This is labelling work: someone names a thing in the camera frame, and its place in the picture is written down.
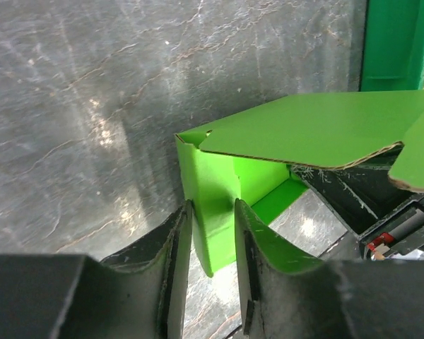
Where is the green paper box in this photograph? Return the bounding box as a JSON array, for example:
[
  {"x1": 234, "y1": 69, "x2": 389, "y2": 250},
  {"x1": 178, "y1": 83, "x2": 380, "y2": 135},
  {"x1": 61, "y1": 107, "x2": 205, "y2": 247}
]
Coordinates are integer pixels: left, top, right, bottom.
[{"x1": 175, "y1": 90, "x2": 424, "y2": 276}]

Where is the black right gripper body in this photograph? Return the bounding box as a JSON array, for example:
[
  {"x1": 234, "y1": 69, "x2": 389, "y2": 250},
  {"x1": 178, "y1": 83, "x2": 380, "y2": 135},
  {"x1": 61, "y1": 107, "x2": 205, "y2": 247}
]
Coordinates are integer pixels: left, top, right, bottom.
[{"x1": 356, "y1": 194, "x2": 424, "y2": 260}]

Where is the green plastic crate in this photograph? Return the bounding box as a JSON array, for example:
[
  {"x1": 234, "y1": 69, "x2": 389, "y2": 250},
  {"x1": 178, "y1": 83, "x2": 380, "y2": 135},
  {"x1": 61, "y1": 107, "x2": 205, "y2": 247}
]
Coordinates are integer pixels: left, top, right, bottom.
[{"x1": 360, "y1": 1, "x2": 424, "y2": 91}]

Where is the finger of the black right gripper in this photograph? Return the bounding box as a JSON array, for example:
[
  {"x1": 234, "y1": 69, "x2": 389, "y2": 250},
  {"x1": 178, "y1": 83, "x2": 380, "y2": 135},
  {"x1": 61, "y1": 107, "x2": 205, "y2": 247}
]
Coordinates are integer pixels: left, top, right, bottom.
[{"x1": 290, "y1": 146, "x2": 424, "y2": 239}]

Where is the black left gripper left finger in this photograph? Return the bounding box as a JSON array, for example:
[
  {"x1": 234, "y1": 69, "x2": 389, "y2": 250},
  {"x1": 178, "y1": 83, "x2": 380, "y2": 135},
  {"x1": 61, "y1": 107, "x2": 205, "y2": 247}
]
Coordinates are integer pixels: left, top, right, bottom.
[{"x1": 0, "y1": 201, "x2": 193, "y2": 338}]

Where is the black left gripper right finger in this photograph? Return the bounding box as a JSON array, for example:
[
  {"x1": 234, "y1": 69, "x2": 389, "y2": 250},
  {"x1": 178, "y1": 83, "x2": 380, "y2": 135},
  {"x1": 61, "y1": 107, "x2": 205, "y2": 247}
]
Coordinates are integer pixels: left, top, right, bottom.
[{"x1": 235, "y1": 199, "x2": 424, "y2": 338}]

